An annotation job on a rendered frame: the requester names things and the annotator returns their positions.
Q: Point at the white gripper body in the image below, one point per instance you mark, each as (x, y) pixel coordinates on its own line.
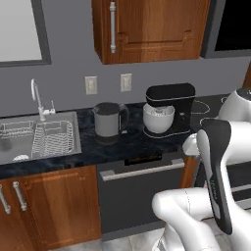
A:
(191, 145)

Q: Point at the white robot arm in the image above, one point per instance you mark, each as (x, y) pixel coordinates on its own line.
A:
(192, 209)

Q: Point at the dark grey dishwasher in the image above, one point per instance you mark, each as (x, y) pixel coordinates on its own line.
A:
(130, 199)

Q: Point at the black hob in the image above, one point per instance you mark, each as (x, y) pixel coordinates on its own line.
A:
(206, 109)

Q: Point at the white mixer bowl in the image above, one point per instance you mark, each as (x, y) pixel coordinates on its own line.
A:
(158, 121)

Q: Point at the black stand mixer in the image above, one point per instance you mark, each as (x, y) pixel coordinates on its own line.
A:
(183, 104)

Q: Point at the dark grey oven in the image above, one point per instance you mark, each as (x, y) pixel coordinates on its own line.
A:
(241, 175)

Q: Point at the grey electric kettle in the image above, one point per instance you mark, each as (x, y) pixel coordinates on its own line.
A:
(106, 124)

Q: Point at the steel sink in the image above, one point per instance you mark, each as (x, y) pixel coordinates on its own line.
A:
(76, 137)

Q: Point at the black microwave oven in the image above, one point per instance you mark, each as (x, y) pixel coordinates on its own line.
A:
(233, 23)

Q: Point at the wide wooden base cupboard door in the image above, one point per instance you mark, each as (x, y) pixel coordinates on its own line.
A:
(62, 206)

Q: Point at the silver tap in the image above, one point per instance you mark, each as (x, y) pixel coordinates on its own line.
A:
(35, 91)

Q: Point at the white round sponge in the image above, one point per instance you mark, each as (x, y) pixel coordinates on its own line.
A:
(21, 158)

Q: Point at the narrow wooden base cupboard door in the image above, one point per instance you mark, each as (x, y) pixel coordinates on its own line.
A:
(6, 228)

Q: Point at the grey framed window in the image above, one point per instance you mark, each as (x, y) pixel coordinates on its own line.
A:
(19, 29)

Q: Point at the white wall outlet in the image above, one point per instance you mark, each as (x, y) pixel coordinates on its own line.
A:
(126, 82)
(91, 85)

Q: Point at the wooden wall cupboard door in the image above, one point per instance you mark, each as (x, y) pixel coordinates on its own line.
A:
(157, 29)

